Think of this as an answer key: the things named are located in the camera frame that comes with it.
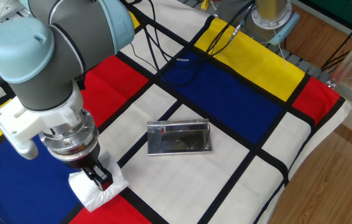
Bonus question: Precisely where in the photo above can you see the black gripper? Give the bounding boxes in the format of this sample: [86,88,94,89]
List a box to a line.
[60,145,114,192]

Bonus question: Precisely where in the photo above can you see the white toilet paper roll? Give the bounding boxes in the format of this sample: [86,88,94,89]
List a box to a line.
[68,149,130,213]

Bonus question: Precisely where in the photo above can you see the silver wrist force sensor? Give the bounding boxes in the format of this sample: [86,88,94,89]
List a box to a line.
[39,108,100,162]

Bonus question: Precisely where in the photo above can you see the colour block grid tablecloth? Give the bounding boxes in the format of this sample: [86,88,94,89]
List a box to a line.
[0,0,352,224]

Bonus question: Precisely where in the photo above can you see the cable with silver connector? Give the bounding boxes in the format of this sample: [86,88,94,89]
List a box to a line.
[229,2,254,43]

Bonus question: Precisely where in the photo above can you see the black floor cables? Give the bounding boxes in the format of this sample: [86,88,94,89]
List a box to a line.
[320,29,352,73]

